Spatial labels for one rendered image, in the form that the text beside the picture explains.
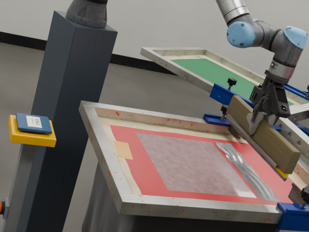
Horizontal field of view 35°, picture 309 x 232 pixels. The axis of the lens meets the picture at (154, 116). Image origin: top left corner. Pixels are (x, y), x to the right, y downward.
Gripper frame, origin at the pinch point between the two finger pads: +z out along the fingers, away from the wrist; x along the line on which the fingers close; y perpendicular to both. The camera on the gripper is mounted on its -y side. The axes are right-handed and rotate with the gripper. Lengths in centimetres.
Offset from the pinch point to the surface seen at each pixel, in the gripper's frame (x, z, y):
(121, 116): 37.6, 12.5, 25.2
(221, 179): 12.7, 13.5, -8.6
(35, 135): 69, 14, 7
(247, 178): 2.1, 13.2, -6.6
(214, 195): 19.8, 13.5, -18.0
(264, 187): -2.1, 13.1, -11.0
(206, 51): -44, 12, 134
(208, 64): -38, 14, 116
